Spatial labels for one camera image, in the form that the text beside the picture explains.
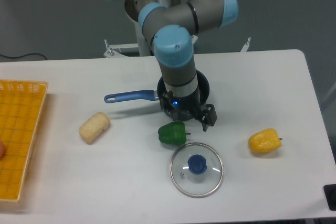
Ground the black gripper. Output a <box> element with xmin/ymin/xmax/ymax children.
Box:
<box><xmin>160</xmin><ymin>90</ymin><xmax>217</xmax><ymax>132</ymax></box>

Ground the glass pot lid blue knob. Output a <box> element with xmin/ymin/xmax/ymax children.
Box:
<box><xmin>169</xmin><ymin>142</ymin><xmax>225</xmax><ymax>198</ymax></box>

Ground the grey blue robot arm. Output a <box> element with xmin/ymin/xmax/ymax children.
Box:
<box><xmin>104</xmin><ymin>0</ymin><xmax>238</xmax><ymax>130</ymax></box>

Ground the dark blue saucepan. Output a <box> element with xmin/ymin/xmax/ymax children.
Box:
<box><xmin>104</xmin><ymin>71</ymin><xmax>209</xmax><ymax>121</ymax></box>

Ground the green bell pepper toy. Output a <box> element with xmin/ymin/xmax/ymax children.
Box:
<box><xmin>157</xmin><ymin>121</ymin><xmax>188</xmax><ymax>145</ymax></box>

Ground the yellow bell pepper toy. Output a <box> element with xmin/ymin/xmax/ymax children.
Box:
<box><xmin>248</xmin><ymin>128</ymin><xmax>281</xmax><ymax>153</ymax></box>

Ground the beige bread loaf toy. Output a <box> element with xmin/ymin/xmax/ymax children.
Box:
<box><xmin>79</xmin><ymin>112</ymin><xmax>110</xmax><ymax>144</ymax></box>

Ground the black device at table edge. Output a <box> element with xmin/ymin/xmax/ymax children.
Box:
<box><xmin>323</xmin><ymin>184</ymin><xmax>336</xmax><ymax>211</ymax></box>

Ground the yellow woven basket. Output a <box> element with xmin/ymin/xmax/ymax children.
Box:
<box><xmin>1</xmin><ymin>79</ymin><xmax>48</xmax><ymax>202</ymax></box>

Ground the black cable on floor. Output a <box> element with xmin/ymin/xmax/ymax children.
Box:
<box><xmin>0</xmin><ymin>52</ymin><xmax>48</xmax><ymax>60</ymax></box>

